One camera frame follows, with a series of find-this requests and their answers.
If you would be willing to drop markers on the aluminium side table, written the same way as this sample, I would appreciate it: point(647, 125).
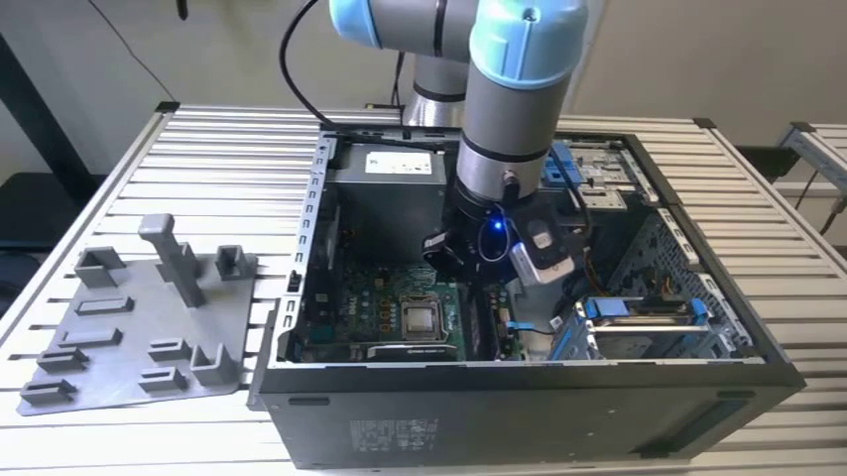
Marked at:
point(821, 149)

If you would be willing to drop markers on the blue drive latch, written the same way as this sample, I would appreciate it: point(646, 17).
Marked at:
point(567, 163)

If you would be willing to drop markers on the silver CPU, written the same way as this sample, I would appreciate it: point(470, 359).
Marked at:
point(422, 321)

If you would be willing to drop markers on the grey metal drive cage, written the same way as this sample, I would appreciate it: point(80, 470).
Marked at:
point(602, 198)

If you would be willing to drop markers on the black graphics card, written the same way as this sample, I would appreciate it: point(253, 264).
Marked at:
point(410, 351)

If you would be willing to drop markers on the hard disk in blue carrier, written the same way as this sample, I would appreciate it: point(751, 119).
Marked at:
point(606, 307)

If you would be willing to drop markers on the green motherboard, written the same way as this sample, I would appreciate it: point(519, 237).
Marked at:
point(371, 302)

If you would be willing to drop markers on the black table corner cap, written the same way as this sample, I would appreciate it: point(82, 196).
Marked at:
point(167, 105)
point(803, 126)
point(706, 123)

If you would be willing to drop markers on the black open PC case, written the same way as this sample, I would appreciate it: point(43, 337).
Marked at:
point(530, 421)

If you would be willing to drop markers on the black hanging object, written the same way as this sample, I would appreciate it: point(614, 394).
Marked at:
point(182, 9)

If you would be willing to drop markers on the grey power supply unit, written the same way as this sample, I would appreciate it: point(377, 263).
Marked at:
point(378, 213)

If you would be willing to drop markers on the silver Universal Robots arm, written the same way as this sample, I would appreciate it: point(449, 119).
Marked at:
point(517, 124)

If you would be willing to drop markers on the grey parts rack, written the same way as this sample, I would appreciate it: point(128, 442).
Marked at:
point(132, 317)

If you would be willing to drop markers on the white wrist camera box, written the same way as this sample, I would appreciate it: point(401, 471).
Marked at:
point(550, 263)

